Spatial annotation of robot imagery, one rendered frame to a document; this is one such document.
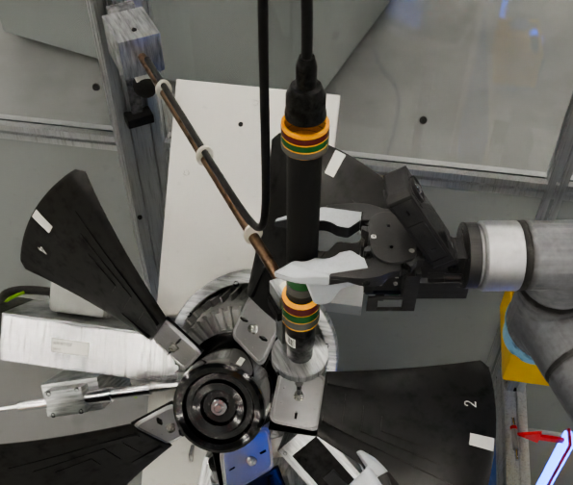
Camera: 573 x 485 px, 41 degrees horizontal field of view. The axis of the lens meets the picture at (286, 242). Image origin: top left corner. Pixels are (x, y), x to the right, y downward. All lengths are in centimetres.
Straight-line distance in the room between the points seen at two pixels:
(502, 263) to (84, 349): 66
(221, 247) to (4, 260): 108
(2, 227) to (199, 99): 99
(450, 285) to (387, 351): 130
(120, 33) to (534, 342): 79
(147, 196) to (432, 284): 91
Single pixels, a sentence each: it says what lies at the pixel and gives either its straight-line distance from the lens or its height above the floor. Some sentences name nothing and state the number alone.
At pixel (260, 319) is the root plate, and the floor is 126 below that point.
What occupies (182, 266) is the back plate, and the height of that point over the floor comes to 114.
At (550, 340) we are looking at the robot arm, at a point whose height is 139.
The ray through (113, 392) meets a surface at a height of 110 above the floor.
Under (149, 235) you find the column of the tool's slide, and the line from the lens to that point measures 172.
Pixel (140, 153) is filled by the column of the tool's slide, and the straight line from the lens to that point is 155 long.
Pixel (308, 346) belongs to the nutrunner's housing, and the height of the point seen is 133.
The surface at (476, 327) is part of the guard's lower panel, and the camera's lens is 203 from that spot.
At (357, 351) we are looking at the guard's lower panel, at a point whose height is 32.
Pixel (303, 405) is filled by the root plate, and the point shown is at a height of 119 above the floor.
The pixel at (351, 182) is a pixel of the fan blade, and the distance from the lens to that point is 95.
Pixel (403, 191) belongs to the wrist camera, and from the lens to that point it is 73.
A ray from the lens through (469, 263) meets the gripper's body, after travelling 81.
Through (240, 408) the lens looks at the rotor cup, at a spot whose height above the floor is 123.
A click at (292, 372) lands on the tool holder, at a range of 93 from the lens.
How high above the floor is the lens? 207
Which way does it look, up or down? 47 degrees down
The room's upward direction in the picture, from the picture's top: straight up
